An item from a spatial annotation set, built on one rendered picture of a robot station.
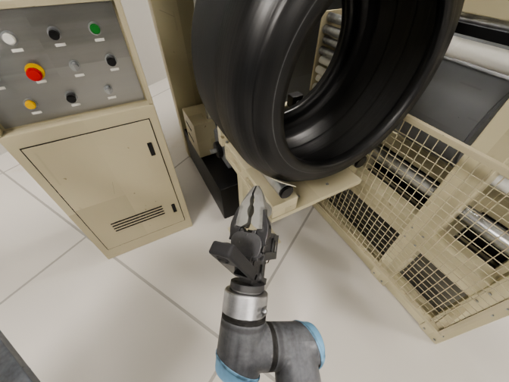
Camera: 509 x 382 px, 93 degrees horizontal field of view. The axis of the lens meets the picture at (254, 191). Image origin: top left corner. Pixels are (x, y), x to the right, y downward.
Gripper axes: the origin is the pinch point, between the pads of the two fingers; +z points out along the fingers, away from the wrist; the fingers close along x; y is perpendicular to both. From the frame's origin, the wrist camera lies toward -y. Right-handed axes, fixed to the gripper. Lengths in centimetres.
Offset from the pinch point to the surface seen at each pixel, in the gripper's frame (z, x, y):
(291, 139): 23.5, -6.5, 31.1
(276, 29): 20.8, 9.8, -16.4
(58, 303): -64, -132, 28
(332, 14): 72, 3, 35
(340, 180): 11.6, 8.7, 43.0
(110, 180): 5, -93, 20
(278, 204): -0.5, -3.4, 20.0
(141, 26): 205, -243, 100
